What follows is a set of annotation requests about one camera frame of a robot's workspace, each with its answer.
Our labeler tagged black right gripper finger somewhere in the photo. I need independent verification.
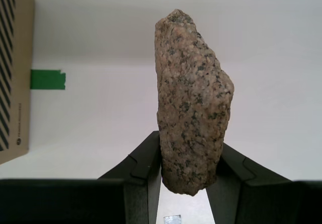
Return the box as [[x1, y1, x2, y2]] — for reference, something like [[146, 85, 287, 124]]
[[0, 130, 163, 224], [207, 143, 322, 224]]

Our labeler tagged speckled pinkish granite rock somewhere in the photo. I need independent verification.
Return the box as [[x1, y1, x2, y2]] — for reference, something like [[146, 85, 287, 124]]
[[153, 8, 236, 197]]

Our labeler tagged brown cardboard box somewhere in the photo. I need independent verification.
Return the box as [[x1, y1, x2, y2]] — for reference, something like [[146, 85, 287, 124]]
[[0, 0, 35, 166]]

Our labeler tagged grey tape square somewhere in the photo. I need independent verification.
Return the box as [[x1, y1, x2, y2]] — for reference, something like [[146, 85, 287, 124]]
[[163, 214, 182, 224]]

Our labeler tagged green tape strip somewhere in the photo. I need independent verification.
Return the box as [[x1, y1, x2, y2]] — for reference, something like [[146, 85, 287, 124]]
[[30, 69, 66, 91]]

